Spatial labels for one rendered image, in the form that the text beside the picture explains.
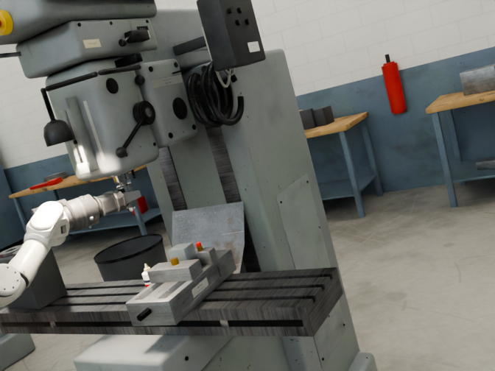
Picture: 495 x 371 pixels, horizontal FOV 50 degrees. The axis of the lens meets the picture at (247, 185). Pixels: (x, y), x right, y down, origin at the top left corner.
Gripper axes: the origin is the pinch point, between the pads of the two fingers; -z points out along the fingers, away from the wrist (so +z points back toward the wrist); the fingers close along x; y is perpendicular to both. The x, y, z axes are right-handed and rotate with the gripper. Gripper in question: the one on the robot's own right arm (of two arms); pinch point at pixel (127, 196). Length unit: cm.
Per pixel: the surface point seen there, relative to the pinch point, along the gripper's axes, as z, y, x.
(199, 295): -3.1, 29.9, -22.5
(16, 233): -89, 101, 736
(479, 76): -358, 17, 99
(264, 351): -29, 66, -5
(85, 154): 10.7, -15.9, -7.1
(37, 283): 25, 24, 39
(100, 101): 3.8, -28.3, -11.8
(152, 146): -9.7, -12.6, -6.5
